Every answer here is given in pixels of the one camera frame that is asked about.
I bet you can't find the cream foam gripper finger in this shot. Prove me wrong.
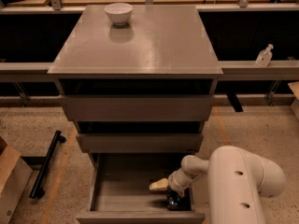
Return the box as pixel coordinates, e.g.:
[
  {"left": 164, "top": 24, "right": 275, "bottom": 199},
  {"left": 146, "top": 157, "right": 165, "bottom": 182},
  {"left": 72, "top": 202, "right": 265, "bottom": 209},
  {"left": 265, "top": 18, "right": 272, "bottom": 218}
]
[{"left": 149, "top": 178, "right": 168, "bottom": 191}]

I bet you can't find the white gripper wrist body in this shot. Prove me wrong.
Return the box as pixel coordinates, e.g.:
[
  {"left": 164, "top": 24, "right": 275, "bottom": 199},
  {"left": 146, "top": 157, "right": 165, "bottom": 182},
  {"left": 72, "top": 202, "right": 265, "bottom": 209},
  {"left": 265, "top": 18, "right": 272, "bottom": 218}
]
[{"left": 168, "top": 169, "right": 194, "bottom": 197}]

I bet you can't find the blue pepsi can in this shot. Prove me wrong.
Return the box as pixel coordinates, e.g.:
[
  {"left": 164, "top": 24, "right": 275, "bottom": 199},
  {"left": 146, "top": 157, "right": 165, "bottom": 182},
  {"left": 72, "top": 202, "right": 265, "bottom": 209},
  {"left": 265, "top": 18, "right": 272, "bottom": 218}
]
[{"left": 166, "top": 188, "right": 182, "bottom": 210}]

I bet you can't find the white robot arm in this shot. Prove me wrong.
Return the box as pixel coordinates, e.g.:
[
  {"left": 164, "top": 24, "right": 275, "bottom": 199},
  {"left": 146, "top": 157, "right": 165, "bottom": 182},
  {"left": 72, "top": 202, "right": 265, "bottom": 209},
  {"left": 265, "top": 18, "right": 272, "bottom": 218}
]
[{"left": 149, "top": 146, "right": 286, "bottom": 224}]

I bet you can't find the open bottom drawer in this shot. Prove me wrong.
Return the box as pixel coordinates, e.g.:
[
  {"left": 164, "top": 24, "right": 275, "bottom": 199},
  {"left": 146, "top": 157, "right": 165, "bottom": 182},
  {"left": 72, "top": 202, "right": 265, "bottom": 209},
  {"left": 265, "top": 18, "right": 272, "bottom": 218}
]
[{"left": 76, "top": 153, "right": 205, "bottom": 224}]

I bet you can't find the grey top drawer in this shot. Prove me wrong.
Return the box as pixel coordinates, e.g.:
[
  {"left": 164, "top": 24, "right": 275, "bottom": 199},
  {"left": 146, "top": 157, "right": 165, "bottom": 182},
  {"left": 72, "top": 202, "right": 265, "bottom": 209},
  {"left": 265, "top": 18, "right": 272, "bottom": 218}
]
[{"left": 59, "top": 95, "right": 212, "bottom": 121}]

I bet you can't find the grey drawer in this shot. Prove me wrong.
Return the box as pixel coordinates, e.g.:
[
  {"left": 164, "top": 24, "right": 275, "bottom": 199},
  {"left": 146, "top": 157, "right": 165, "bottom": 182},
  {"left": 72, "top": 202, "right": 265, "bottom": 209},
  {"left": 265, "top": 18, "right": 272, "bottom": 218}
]
[
  {"left": 59, "top": 95, "right": 212, "bottom": 121},
  {"left": 77, "top": 133, "right": 203, "bottom": 153}
]

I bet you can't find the grey middle drawer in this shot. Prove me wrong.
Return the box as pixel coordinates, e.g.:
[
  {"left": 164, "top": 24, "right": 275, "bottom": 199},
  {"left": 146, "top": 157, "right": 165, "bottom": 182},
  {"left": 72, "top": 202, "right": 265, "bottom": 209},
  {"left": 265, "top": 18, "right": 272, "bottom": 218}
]
[{"left": 77, "top": 133, "right": 203, "bottom": 153}]

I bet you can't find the grey drawer cabinet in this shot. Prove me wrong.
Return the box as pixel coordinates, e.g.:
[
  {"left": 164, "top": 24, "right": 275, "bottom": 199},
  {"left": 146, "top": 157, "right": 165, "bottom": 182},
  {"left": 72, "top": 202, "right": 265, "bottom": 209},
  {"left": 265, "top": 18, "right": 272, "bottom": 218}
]
[{"left": 47, "top": 5, "right": 224, "bottom": 224}]

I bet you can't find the black metal bar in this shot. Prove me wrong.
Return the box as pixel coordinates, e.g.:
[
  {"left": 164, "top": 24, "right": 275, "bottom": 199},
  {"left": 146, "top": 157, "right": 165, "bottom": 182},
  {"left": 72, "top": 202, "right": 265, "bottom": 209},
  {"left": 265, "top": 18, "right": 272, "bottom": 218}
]
[{"left": 29, "top": 131, "right": 66, "bottom": 199}]

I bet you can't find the cardboard box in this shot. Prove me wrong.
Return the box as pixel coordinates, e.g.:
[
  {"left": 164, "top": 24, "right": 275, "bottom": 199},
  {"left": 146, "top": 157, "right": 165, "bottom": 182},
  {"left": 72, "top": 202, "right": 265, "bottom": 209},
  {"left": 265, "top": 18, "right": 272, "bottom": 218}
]
[{"left": 0, "top": 137, "right": 32, "bottom": 224}]

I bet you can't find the clear sanitizer pump bottle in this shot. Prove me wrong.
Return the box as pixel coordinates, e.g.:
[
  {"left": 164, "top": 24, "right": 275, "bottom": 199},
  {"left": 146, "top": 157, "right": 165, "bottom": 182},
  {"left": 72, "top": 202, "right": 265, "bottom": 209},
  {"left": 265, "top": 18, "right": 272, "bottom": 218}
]
[{"left": 255, "top": 44, "right": 274, "bottom": 67}]

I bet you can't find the white ceramic bowl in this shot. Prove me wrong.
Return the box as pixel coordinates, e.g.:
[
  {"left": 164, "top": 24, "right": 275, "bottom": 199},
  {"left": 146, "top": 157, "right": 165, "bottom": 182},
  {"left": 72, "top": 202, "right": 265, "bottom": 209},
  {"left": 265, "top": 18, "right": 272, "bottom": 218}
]
[{"left": 105, "top": 3, "right": 133, "bottom": 25}]

